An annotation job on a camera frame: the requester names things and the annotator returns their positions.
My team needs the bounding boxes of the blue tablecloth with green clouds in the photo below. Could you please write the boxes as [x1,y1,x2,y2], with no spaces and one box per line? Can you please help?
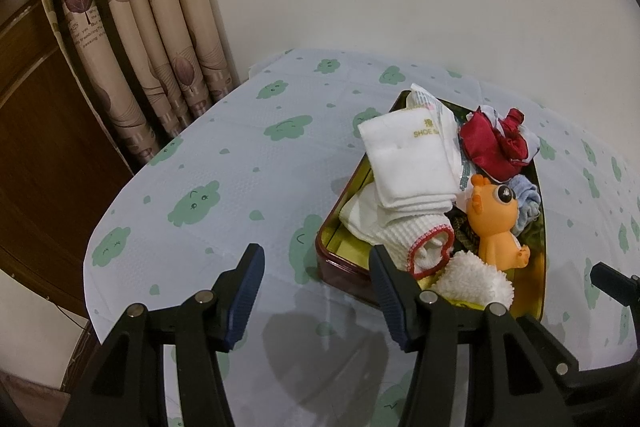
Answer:
[82,48,640,427]

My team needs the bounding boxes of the plastic packet with pink ribbon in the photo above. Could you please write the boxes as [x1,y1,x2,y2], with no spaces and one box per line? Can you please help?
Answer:
[402,83,473,194]

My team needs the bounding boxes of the beige leaf-print curtain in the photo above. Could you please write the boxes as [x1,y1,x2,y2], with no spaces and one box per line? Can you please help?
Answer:
[32,0,243,168]

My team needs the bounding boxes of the gold tin box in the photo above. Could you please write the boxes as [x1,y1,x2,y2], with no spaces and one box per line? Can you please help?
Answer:
[315,89,551,320]

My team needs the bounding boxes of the white shoe cloth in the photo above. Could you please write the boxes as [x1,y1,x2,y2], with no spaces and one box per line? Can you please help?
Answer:
[357,107,461,210]

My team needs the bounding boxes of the brown wooden cabinet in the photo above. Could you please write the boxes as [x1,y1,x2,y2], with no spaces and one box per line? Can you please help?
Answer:
[0,0,136,358]

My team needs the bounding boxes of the white glove with red trim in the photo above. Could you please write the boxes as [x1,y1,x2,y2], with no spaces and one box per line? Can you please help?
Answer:
[340,184,455,279]

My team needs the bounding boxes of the white fluffy cloth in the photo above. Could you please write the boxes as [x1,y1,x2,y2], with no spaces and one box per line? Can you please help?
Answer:
[430,252,515,308]

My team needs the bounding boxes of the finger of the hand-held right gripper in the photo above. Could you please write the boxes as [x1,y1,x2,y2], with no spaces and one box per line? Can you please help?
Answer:
[590,263,640,308]
[515,317,631,408]

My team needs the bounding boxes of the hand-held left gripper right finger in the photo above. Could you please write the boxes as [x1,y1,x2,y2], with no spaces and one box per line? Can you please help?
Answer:
[370,244,576,427]

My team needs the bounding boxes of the thin black cable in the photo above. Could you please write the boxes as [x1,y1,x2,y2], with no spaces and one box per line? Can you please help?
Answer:
[50,302,93,332]

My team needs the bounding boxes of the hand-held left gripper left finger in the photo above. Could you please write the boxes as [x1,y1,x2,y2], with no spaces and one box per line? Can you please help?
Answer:
[65,243,265,427]

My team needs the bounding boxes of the blue towel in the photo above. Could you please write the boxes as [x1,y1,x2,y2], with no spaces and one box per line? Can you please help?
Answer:
[507,174,542,238]

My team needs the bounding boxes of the orange toy duck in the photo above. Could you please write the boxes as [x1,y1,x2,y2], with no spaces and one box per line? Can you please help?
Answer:
[465,173,532,290]

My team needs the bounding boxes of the red satin cloth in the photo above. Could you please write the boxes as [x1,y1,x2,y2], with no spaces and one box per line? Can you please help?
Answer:
[459,106,541,182]

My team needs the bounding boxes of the dark patterned fabric piece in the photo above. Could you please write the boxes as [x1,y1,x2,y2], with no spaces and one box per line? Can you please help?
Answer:
[452,214,481,254]

